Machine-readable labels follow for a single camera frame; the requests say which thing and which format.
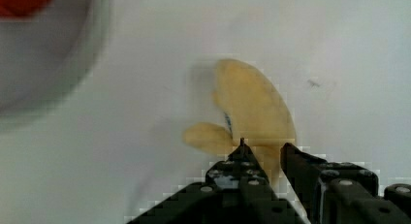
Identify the red ketchup bottle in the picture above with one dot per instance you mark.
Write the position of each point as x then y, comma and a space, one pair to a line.
21, 8

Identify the yellow toy banana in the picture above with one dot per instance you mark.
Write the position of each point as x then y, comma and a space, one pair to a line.
257, 113

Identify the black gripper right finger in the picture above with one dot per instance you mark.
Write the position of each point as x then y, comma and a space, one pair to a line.
343, 193

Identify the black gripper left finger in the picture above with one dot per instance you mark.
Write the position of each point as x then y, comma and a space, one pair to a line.
235, 191

